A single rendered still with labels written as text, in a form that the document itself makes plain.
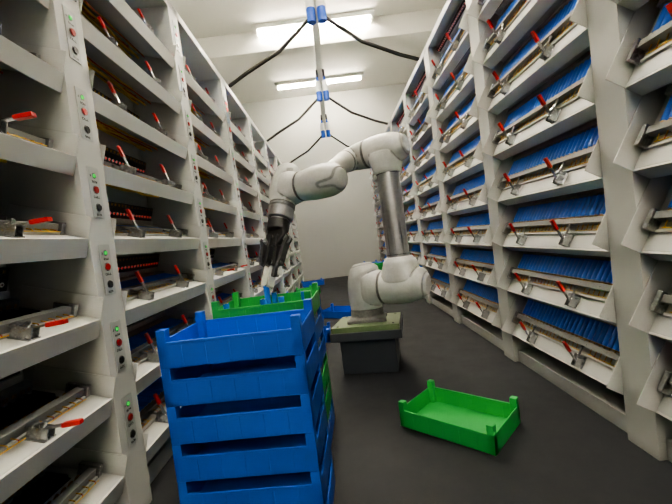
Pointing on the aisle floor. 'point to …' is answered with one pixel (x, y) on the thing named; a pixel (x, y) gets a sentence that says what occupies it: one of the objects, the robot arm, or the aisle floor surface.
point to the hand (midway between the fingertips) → (268, 277)
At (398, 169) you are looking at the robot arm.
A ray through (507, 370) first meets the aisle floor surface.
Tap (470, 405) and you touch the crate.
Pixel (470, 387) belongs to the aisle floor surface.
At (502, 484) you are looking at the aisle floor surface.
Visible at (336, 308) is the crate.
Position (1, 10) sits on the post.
